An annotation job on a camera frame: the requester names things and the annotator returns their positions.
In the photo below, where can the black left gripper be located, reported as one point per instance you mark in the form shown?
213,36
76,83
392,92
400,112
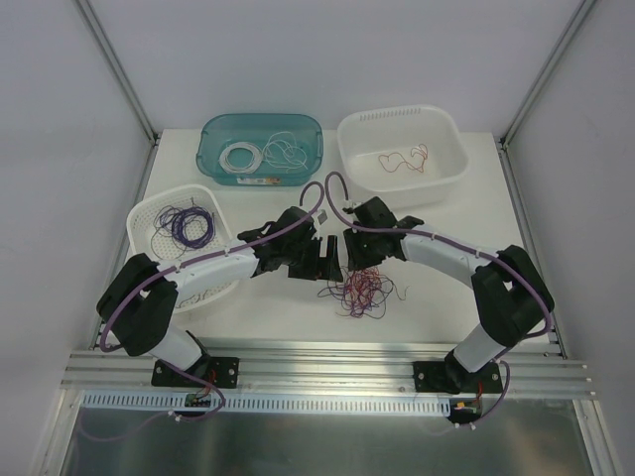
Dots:
308,263

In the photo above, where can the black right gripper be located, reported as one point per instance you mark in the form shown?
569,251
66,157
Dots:
358,253

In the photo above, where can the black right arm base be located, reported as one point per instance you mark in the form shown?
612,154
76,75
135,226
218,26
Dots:
435,376

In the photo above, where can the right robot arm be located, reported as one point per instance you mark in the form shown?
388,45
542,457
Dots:
510,295

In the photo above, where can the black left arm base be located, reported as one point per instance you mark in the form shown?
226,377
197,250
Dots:
221,372

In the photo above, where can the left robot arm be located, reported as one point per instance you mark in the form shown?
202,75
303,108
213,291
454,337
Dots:
138,306

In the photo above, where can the white tub basket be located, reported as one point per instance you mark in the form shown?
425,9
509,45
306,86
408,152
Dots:
408,156

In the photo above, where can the teal plastic bin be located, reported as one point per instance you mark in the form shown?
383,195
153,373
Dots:
260,149

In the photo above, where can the white perforated tray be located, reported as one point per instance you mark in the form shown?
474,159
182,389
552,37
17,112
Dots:
177,224

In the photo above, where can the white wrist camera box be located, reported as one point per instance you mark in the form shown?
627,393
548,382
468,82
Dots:
322,215

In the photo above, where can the aluminium frame rail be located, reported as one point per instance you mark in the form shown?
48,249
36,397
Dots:
538,370

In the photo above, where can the white slotted cable duct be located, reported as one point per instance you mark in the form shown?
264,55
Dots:
268,404

